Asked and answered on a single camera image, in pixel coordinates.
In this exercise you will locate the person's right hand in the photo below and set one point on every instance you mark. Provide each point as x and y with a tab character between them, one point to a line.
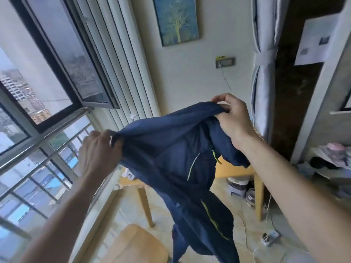
235	120

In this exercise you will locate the grey wall socket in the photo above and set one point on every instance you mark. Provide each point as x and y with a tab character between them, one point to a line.
225	62

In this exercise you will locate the person's left forearm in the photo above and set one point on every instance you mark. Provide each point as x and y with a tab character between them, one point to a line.
59	221

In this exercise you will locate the metal window railing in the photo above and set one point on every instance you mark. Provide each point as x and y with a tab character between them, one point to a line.
41	172

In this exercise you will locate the grey curtain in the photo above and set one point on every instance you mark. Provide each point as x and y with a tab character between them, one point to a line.
264	65

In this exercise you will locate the person's right thumb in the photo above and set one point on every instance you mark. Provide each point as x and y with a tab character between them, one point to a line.
220	98

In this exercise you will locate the person's left fingers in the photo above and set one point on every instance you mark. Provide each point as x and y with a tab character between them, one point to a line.
102	134

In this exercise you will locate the white wall plug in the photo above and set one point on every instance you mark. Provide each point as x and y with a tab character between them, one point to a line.
133	116

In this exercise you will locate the white paper sheet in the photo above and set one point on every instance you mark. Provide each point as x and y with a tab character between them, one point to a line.
316	41

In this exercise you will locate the white shelf unit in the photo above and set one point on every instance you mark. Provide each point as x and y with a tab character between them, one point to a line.
323	106

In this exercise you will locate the person's right forearm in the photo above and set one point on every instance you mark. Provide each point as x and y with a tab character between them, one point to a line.
299	199

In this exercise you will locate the blue tree painting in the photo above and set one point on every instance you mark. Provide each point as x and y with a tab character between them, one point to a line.
177	20

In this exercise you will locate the person's left hand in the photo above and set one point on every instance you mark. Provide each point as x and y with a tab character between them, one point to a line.
94	156

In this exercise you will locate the wooden table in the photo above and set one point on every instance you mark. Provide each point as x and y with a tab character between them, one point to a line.
238	172

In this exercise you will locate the white power strip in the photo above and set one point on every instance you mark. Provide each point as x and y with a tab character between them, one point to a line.
270	237

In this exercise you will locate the navy blue jacket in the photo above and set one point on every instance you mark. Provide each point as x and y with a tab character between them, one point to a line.
181	167

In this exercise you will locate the black-framed open window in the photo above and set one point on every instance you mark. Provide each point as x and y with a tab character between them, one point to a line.
71	60

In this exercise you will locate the pink object on shelf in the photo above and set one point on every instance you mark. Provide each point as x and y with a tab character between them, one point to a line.
337	154

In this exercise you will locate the glass jar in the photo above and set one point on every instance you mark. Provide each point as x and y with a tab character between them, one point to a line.
251	197

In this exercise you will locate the wooden chair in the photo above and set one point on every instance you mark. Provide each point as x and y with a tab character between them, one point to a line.
137	245

